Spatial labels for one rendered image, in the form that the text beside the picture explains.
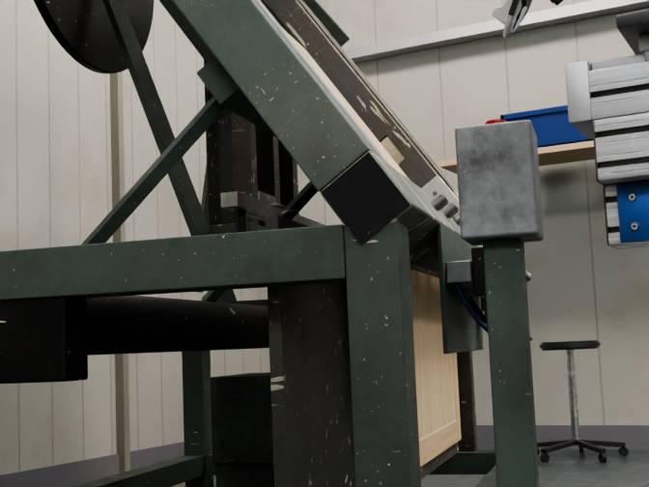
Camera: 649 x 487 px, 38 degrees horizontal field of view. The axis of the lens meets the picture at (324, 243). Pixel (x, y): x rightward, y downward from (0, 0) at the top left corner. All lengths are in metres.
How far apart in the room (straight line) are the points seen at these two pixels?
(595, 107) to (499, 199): 0.20
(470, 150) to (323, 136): 0.25
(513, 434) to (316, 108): 0.61
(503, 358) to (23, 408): 3.10
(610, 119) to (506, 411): 0.47
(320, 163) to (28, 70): 3.11
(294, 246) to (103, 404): 3.24
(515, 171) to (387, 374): 0.37
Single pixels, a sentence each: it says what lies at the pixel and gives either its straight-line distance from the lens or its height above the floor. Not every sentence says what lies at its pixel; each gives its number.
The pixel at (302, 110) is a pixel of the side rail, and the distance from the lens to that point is 1.60.
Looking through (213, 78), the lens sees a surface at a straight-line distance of 1.75.
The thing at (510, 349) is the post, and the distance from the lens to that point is 1.52.
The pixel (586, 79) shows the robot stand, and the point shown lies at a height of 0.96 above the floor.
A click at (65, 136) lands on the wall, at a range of 4.67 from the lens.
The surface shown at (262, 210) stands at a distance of 2.77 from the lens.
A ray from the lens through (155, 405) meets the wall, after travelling 5.05.
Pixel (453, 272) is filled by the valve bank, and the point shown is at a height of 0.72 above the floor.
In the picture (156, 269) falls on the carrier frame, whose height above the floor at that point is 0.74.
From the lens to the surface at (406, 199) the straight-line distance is 1.53.
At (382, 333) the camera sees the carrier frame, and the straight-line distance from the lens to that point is 1.53.
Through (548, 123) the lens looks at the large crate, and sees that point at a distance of 4.94.
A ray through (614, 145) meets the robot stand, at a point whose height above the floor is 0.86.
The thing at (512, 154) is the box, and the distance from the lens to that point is 1.52.
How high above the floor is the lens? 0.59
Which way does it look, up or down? 6 degrees up
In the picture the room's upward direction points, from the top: 2 degrees counter-clockwise
